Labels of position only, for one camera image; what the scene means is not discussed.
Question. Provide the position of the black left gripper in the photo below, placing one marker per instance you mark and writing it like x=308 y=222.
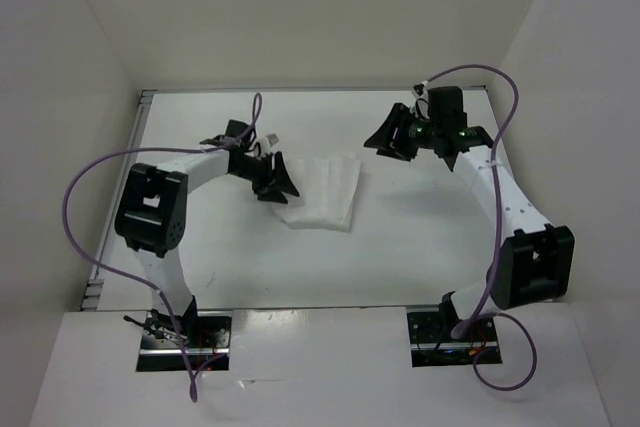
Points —
x=265 y=189

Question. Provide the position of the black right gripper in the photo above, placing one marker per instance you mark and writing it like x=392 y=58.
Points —
x=400 y=117

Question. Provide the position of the white pleated skirt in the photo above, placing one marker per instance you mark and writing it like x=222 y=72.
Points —
x=327 y=188

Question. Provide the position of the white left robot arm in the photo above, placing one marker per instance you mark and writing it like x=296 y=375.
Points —
x=151 y=216

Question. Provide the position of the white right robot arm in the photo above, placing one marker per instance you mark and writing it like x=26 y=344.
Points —
x=532 y=258

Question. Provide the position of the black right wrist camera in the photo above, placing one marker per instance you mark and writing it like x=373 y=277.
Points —
x=420 y=130

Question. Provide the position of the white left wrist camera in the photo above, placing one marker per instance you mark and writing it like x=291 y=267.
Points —
x=263 y=146

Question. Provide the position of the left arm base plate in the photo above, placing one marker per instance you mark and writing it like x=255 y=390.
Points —
x=207 y=347

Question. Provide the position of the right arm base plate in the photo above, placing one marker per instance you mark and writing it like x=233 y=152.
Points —
x=432 y=346

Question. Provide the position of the aluminium table frame rail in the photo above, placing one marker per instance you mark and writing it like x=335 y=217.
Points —
x=94 y=286

